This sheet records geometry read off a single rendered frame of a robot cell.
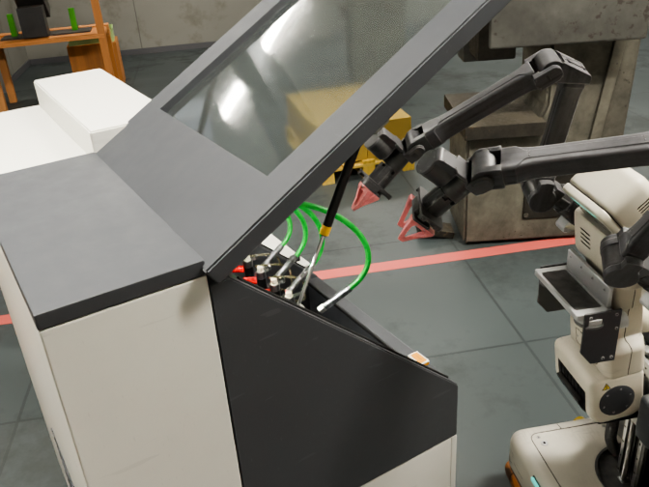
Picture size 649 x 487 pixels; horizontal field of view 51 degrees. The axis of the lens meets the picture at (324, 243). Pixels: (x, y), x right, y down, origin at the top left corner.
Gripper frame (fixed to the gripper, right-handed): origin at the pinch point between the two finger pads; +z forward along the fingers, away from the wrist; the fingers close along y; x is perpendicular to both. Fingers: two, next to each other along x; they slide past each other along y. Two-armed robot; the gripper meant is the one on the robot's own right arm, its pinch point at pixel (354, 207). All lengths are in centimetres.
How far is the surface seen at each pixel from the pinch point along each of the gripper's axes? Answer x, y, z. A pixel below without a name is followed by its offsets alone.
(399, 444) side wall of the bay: 51, -22, 32
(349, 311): 5.7, -18.5, 24.0
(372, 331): 17.6, -20.2, 22.0
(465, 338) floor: -84, -150, 24
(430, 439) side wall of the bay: 49, -31, 28
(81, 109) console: -31, 67, 29
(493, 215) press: -165, -178, -33
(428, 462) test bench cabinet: 49, -36, 34
